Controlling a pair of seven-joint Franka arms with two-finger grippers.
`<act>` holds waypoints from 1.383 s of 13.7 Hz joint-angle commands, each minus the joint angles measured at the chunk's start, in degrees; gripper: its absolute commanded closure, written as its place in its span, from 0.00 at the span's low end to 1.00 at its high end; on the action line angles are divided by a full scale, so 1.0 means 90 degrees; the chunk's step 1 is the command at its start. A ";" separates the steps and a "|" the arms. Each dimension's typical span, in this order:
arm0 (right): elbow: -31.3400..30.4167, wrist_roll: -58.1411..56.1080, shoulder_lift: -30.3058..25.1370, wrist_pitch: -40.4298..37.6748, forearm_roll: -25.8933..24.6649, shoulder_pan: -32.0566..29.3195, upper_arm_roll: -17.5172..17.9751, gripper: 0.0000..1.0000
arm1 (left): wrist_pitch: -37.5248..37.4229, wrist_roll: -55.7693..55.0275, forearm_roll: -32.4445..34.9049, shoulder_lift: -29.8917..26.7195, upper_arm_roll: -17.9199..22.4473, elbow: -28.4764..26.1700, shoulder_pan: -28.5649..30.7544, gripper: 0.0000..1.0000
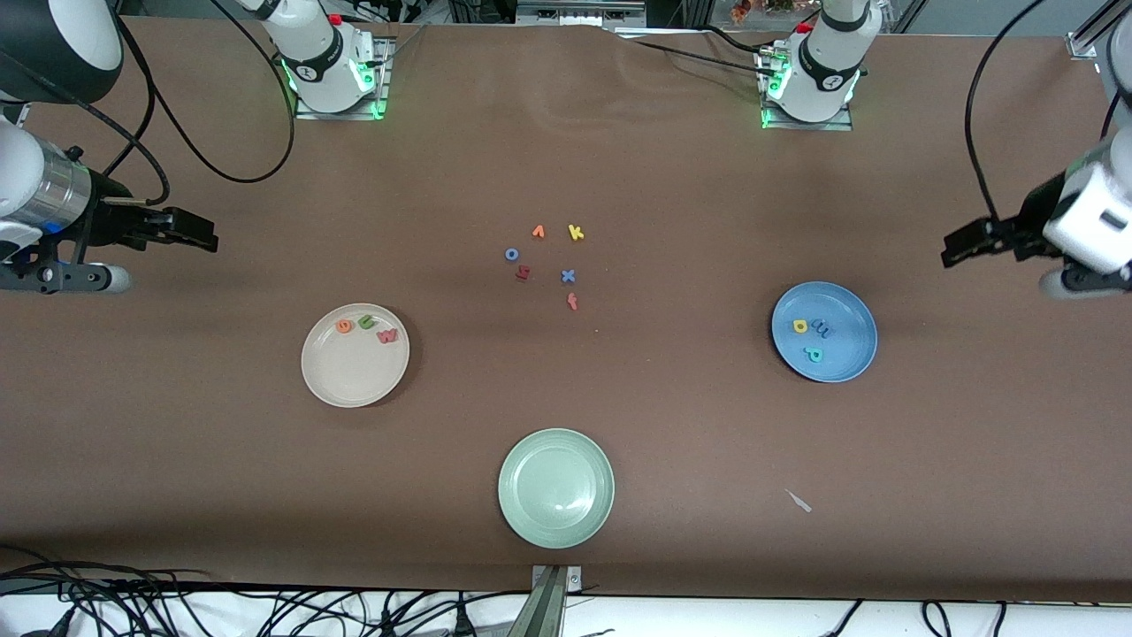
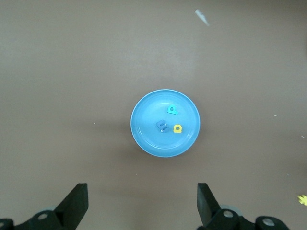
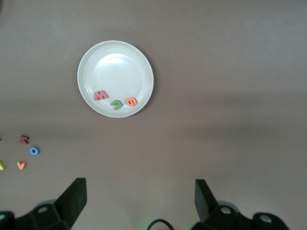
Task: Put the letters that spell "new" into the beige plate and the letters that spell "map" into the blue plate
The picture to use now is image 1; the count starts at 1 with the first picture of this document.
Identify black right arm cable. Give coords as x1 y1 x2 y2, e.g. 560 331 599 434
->
115 0 297 185

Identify tangled black floor cables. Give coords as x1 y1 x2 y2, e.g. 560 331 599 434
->
0 544 532 637

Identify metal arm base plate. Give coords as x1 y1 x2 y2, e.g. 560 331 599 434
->
759 44 854 132
294 35 392 121

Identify black base supply cable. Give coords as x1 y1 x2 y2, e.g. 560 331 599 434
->
619 27 779 76

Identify pale green round plate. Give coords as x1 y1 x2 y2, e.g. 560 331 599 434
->
497 428 616 549

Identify aluminium frame rail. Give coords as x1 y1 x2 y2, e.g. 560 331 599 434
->
1066 0 1117 61

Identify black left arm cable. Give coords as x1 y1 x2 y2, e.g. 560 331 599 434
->
964 0 1049 222

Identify grey power strip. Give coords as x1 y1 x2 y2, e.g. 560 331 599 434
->
517 0 646 27

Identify beige round plate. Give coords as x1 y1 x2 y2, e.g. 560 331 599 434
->
301 303 411 409

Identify brown paper table cover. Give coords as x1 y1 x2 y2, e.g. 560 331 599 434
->
0 16 1132 604

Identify blue round plate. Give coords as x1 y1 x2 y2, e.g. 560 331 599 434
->
771 281 879 383

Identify aluminium camera post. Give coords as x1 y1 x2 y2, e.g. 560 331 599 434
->
531 564 583 637

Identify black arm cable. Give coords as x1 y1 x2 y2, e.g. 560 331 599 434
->
115 0 297 185
964 0 1049 222

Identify orange dried flowers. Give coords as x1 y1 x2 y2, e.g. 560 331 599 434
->
730 0 797 24

